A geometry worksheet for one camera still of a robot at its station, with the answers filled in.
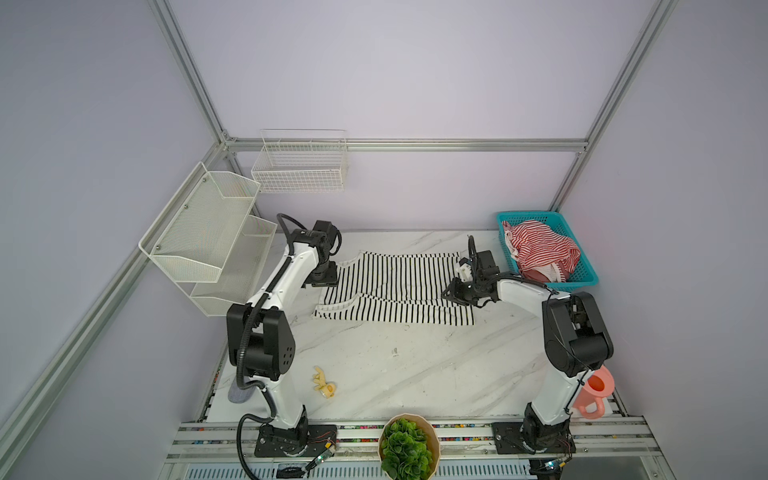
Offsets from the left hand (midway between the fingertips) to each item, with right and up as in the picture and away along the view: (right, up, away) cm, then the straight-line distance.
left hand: (318, 285), depth 86 cm
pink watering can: (+74, -24, -12) cm, 79 cm away
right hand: (+38, -4, +9) cm, 39 cm away
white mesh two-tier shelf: (-27, +13, -8) cm, 31 cm away
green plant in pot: (+25, -33, -22) cm, 47 cm away
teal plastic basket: (+87, +3, +13) cm, 87 cm away
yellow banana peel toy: (+4, -27, -7) cm, 29 cm away
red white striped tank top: (+75, +10, +18) cm, 78 cm away
